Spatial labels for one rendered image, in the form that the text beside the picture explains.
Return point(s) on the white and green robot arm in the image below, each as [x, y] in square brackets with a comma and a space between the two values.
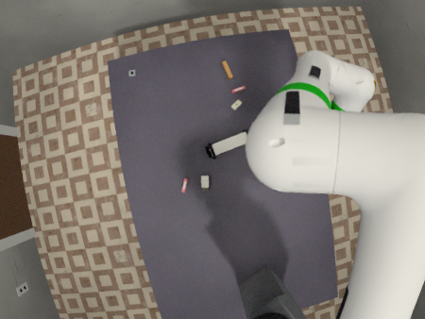
[292, 146]

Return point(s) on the small orange block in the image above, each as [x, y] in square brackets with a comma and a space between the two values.
[227, 70]

